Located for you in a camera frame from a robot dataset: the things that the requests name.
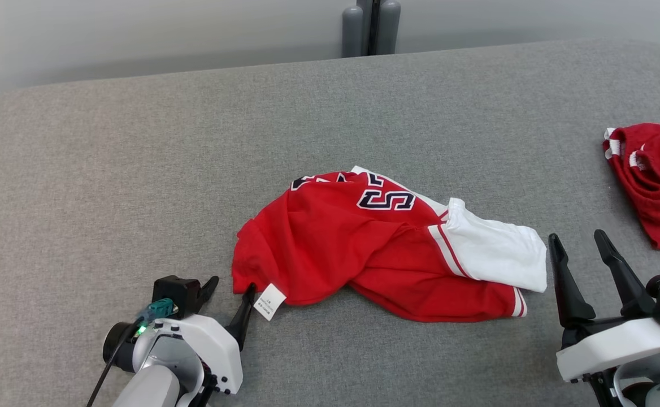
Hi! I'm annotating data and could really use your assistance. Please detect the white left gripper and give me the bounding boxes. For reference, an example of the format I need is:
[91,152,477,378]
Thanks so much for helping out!
[103,275,257,395]

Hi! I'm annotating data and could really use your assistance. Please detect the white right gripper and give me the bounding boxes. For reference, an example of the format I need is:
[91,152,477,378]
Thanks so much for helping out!
[549,229,660,382]

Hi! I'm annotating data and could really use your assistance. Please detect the red shorts with white stripe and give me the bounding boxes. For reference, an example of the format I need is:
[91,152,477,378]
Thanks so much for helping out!
[602,123,660,250]

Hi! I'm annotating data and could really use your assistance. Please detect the red and white jersey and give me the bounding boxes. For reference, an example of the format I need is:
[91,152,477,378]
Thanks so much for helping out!
[231,166,548,323]

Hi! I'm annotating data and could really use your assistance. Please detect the left cable with teal connector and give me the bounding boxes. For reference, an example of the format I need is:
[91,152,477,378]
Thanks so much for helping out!
[86,298,175,407]

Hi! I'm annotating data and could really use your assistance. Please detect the grey metal partition post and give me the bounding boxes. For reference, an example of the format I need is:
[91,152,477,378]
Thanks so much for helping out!
[358,0,387,56]

